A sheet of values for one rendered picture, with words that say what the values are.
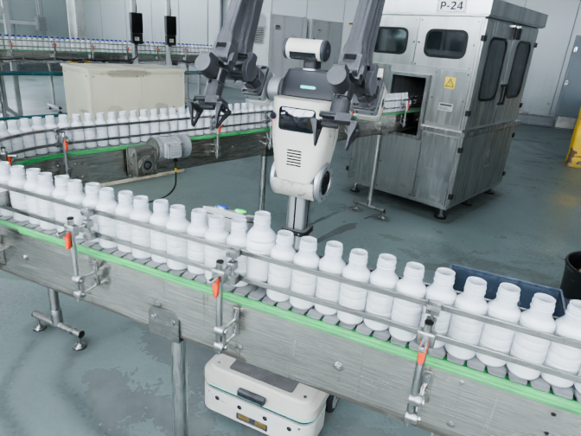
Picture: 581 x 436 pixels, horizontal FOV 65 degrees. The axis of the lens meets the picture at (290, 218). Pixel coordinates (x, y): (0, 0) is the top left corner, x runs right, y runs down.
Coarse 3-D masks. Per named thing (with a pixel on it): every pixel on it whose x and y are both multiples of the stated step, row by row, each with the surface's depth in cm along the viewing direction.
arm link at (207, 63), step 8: (200, 56) 145; (208, 56) 144; (216, 56) 148; (232, 56) 151; (200, 64) 144; (208, 64) 143; (216, 64) 148; (224, 64) 151; (232, 64) 152; (200, 72) 147; (208, 72) 145; (216, 72) 148
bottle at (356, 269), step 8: (360, 248) 97; (352, 256) 95; (360, 256) 94; (352, 264) 95; (360, 264) 95; (344, 272) 96; (352, 272) 95; (360, 272) 95; (368, 272) 96; (360, 280) 95; (368, 280) 97; (344, 288) 97; (352, 288) 96; (360, 288) 96; (344, 296) 97; (352, 296) 96; (360, 296) 96; (344, 304) 98; (352, 304) 97; (360, 304) 97; (344, 312) 98; (344, 320) 99; (352, 320) 98; (360, 320) 99
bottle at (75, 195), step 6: (72, 180) 127; (78, 180) 127; (72, 186) 124; (78, 186) 125; (72, 192) 125; (78, 192) 126; (66, 198) 125; (72, 198) 125; (78, 198) 125; (78, 204) 126; (66, 210) 127; (72, 210) 126; (78, 210) 126; (78, 216) 127; (78, 222) 127; (84, 228) 129
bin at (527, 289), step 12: (456, 276) 143; (468, 276) 142; (480, 276) 140; (492, 276) 139; (504, 276) 137; (456, 288) 145; (492, 288) 140; (528, 288) 135; (540, 288) 134; (552, 288) 132; (528, 300) 136; (564, 300) 126; (564, 312) 120
